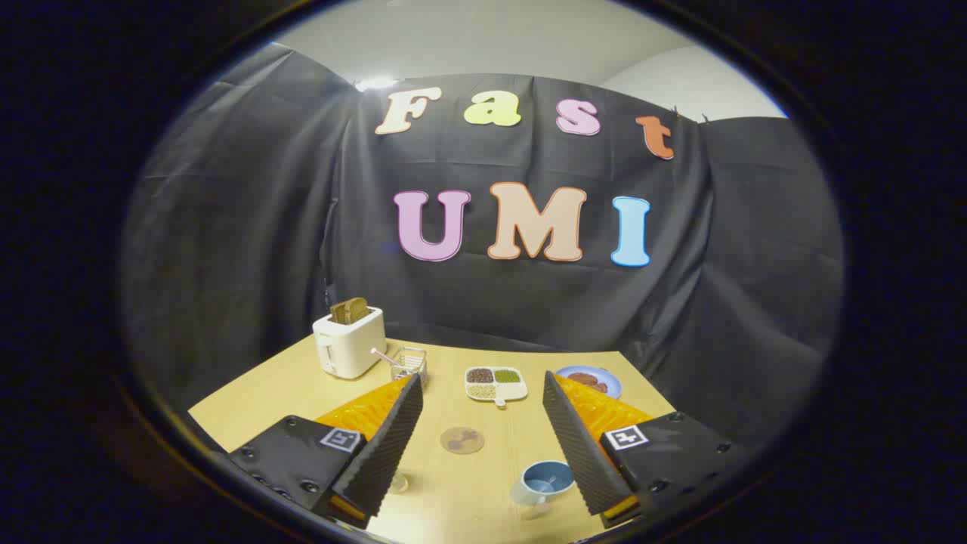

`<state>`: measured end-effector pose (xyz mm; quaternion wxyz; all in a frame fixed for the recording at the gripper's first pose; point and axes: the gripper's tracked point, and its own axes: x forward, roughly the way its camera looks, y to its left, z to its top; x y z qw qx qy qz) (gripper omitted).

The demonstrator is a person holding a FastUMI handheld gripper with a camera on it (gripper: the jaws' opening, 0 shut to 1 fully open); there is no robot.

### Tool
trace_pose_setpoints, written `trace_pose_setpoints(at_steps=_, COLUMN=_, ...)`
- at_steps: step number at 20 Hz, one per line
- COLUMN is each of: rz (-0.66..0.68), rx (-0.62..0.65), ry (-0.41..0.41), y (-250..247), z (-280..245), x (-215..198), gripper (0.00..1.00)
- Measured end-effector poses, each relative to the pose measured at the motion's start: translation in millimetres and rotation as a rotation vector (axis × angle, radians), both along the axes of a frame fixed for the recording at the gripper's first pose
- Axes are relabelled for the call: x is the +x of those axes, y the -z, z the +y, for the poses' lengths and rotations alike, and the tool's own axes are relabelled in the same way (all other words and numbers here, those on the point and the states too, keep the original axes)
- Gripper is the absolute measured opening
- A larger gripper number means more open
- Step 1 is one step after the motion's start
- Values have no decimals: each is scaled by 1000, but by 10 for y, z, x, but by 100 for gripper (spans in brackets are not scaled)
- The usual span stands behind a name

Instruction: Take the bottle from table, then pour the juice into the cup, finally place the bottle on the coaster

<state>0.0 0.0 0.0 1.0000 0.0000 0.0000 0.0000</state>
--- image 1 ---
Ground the blue plate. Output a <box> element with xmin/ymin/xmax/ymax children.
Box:
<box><xmin>554</xmin><ymin>366</ymin><xmax>623</xmax><ymax>400</ymax></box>

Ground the white divided dish with grains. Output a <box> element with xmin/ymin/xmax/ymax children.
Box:
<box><xmin>464</xmin><ymin>366</ymin><xmax>529</xmax><ymax>409</ymax></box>

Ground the brown bread slice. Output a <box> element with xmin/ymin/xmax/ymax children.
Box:
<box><xmin>330</xmin><ymin>297</ymin><xmax>370</xmax><ymax>326</ymax></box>

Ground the small wire basket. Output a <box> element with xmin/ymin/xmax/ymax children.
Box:
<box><xmin>389</xmin><ymin>346</ymin><xmax>429</xmax><ymax>390</ymax></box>

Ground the round brown coaster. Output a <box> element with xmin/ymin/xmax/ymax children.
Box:
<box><xmin>440</xmin><ymin>426</ymin><xmax>486</xmax><ymax>456</ymax></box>

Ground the black backdrop cloth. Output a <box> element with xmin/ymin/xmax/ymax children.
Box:
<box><xmin>121</xmin><ymin>43</ymin><xmax>845</xmax><ymax>454</ymax></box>

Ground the blue cup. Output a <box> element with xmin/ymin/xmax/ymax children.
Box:
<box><xmin>511</xmin><ymin>459</ymin><xmax>576</xmax><ymax>507</ymax></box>

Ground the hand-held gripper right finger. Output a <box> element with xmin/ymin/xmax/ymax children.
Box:
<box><xmin>542</xmin><ymin>370</ymin><xmax>745</xmax><ymax>530</ymax></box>

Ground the wooden table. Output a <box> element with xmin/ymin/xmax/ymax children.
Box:
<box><xmin>187</xmin><ymin>332</ymin><xmax>677</xmax><ymax>544</ymax></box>

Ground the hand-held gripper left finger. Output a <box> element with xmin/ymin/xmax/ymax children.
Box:
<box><xmin>229</xmin><ymin>372</ymin><xmax>425</xmax><ymax>530</ymax></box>

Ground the white toaster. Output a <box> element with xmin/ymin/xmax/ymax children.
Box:
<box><xmin>312</xmin><ymin>306</ymin><xmax>388</xmax><ymax>380</ymax></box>

